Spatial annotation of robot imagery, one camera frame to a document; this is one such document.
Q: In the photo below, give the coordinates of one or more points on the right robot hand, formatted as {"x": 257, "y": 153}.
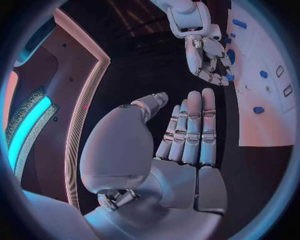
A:
{"x": 212, "y": 48}

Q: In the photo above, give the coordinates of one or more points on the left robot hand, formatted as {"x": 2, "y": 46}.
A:
{"x": 131, "y": 153}

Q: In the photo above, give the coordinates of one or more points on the white task board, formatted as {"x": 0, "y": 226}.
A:
{"x": 262, "y": 46}

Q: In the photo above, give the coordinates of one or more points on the blue plug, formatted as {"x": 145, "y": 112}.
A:
{"x": 227, "y": 40}

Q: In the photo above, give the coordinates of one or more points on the small blue peg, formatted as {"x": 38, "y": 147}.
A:
{"x": 232, "y": 34}

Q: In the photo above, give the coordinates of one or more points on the blue long cylinder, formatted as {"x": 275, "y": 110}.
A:
{"x": 239, "y": 23}

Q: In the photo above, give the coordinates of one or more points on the blue short cylinder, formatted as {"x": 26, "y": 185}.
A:
{"x": 263, "y": 74}

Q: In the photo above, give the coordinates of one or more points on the blue block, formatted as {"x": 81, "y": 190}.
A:
{"x": 258, "y": 110}

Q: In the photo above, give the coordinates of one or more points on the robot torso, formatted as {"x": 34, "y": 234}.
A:
{"x": 77, "y": 61}

